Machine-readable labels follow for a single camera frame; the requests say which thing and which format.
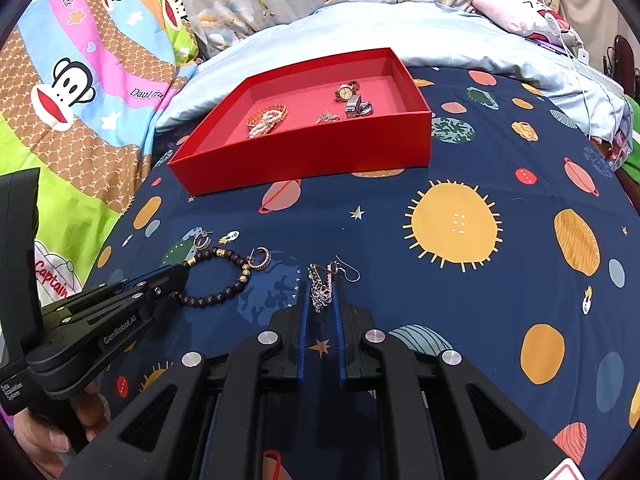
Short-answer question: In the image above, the silver filigree earring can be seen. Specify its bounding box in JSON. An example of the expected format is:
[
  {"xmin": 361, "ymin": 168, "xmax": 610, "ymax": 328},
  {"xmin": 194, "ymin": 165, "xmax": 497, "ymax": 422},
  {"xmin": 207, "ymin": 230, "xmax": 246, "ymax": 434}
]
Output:
[
  {"xmin": 317, "ymin": 112, "xmax": 341, "ymax": 124},
  {"xmin": 307, "ymin": 255, "xmax": 361, "ymax": 313}
]

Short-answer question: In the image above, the gold hoop earring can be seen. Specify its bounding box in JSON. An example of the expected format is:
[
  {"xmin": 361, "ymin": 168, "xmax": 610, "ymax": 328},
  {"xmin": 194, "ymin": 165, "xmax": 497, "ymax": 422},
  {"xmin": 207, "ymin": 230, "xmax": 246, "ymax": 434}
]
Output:
[
  {"xmin": 246, "ymin": 246, "xmax": 272, "ymax": 272},
  {"xmin": 193, "ymin": 231, "xmax": 212, "ymax": 252}
]

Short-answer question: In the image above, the dark wooden bead bracelet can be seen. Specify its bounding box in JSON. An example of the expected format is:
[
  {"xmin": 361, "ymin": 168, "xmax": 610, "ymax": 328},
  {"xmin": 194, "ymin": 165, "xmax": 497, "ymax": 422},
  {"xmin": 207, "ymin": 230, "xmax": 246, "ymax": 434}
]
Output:
[{"xmin": 170, "ymin": 246, "xmax": 253, "ymax": 309}]

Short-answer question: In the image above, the gold twisted bangle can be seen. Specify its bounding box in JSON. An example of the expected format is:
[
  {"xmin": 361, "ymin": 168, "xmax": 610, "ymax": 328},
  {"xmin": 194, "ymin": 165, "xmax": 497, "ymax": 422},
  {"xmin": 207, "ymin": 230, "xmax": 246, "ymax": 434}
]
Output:
[{"xmin": 245, "ymin": 104, "xmax": 288, "ymax": 129}]

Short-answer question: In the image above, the white pearl bracelet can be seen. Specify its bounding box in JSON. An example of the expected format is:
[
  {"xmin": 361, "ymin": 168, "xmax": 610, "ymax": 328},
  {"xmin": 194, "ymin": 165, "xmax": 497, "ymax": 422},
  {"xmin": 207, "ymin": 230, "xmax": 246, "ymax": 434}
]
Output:
[{"xmin": 247, "ymin": 112, "xmax": 286, "ymax": 140}]

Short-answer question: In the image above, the person left hand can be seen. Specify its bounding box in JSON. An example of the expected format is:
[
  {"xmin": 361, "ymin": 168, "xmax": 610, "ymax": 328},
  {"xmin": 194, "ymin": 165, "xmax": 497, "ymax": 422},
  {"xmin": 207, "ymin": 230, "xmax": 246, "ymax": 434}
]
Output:
[{"xmin": 13, "ymin": 382, "xmax": 108, "ymax": 479}]

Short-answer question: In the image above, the red cardboard tray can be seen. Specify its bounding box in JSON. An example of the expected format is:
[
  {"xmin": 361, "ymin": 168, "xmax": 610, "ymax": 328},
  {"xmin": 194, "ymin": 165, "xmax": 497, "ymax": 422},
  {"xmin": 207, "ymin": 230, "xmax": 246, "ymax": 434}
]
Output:
[{"xmin": 168, "ymin": 48, "xmax": 432, "ymax": 195}]

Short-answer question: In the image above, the navy planet print bedsheet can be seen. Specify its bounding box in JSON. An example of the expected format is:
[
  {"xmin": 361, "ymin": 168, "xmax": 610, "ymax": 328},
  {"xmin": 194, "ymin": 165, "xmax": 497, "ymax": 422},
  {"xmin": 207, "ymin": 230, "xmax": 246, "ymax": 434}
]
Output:
[{"xmin": 89, "ymin": 68, "xmax": 639, "ymax": 479}]

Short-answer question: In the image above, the colourful monkey cartoon blanket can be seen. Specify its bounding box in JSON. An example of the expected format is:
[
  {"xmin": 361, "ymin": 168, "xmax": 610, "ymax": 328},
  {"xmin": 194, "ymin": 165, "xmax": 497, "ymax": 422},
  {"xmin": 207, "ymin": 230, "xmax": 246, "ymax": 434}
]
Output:
[{"xmin": 1, "ymin": 0, "xmax": 198, "ymax": 304}]

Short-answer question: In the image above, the light blue pillow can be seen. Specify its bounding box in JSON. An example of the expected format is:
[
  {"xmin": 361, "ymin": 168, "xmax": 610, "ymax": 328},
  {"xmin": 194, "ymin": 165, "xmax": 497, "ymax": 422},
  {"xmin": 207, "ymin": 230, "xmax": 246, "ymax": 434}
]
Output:
[{"xmin": 156, "ymin": 2, "xmax": 632, "ymax": 141}]

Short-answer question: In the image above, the white pink cartoon pillow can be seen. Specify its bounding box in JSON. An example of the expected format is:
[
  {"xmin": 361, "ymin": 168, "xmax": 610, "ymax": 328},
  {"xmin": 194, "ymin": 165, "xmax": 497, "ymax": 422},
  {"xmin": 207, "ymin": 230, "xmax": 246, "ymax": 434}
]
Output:
[{"xmin": 472, "ymin": 0, "xmax": 582, "ymax": 47}]

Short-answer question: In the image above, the dark red chair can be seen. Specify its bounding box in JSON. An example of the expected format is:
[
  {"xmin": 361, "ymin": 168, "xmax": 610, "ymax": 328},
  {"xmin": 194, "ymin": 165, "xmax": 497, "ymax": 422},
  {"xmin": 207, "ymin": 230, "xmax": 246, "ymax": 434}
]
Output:
[{"xmin": 603, "ymin": 35, "xmax": 639, "ymax": 100}]

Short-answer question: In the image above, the beige curtain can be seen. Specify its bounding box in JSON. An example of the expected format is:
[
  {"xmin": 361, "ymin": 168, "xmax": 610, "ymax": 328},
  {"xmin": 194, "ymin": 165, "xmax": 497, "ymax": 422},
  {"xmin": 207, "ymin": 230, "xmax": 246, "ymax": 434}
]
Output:
[{"xmin": 560, "ymin": 0, "xmax": 639, "ymax": 67}]

